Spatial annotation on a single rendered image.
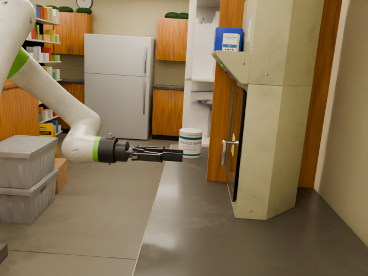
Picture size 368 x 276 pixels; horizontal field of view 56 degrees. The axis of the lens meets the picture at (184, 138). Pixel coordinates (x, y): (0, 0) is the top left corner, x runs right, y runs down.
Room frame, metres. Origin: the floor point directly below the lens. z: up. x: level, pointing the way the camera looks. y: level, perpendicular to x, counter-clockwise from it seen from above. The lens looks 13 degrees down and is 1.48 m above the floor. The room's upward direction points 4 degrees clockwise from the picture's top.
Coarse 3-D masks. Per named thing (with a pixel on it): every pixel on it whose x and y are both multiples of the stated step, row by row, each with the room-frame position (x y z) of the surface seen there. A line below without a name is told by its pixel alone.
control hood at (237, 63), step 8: (216, 56) 1.20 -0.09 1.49; (224, 56) 1.13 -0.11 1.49; (232, 56) 1.13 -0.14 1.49; (240, 56) 1.13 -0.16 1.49; (248, 56) 1.13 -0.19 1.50; (224, 64) 1.14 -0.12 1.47; (232, 64) 1.13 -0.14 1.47; (240, 64) 1.13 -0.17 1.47; (248, 64) 1.13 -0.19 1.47; (232, 72) 1.13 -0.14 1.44; (240, 72) 1.13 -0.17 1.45; (248, 72) 1.13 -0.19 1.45; (240, 80) 1.13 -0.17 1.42; (248, 80) 1.13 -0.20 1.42
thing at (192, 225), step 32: (192, 160) 1.80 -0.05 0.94; (160, 192) 1.32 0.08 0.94; (192, 192) 1.34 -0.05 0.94; (224, 192) 1.36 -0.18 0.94; (160, 224) 1.05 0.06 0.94; (192, 224) 1.06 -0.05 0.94; (224, 224) 1.07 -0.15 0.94; (256, 224) 1.09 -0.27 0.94; (288, 224) 1.10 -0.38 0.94; (320, 224) 1.12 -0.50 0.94; (160, 256) 0.86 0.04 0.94; (192, 256) 0.87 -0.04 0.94; (224, 256) 0.88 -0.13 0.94; (256, 256) 0.89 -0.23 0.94; (288, 256) 0.90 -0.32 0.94; (320, 256) 0.91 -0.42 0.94; (352, 256) 0.92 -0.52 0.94
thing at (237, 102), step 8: (240, 88) 1.21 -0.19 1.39; (240, 96) 1.19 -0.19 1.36; (240, 104) 1.17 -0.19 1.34; (232, 112) 1.40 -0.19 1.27; (240, 112) 1.15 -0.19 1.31; (232, 120) 1.38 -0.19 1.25; (240, 120) 1.13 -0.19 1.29; (232, 128) 1.35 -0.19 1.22; (240, 128) 1.13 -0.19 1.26; (232, 136) 1.32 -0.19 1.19; (240, 136) 1.13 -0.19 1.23; (240, 144) 1.13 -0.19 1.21; (232, 160) 1.25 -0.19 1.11; (232, 168) 1.23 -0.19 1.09; (232, 176) 1.21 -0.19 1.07; (232, 184) 1.19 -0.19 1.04; (232, 192) 1.16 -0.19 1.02; (232, 200) 1.14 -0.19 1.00
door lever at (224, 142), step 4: (224, 140) 1.17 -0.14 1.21; (236, 140) 1.17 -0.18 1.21; (224, 144) 1.17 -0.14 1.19; (232, 144) 1.18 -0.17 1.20; (236, 144) 1.17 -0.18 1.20; (224, 148) 1.17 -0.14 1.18; (224, 152) 1.17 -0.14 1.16; (224, 156) 1.17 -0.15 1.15; (224, 160) 1.17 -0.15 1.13; (224, 164) 1.17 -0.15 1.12
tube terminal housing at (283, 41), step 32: (256, 0) 1.14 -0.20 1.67; (288, 0) 1.12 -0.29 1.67; (320, 0) 1.24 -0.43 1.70; (256, 32) 1.13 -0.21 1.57; (288, 32) 1.12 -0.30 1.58; (256, 64) 1.13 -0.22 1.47; (288, 64) 1.14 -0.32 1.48; (256, 96) 1.13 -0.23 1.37; (288, 96) 1.15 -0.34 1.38; (256, 128) 1.13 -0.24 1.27; (288, 128) 1.17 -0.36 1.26; (256, 160) 1.12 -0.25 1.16; (288, 160) 1.19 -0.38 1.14; (256, 192) 1.12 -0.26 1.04; (288, 192) 1.21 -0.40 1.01
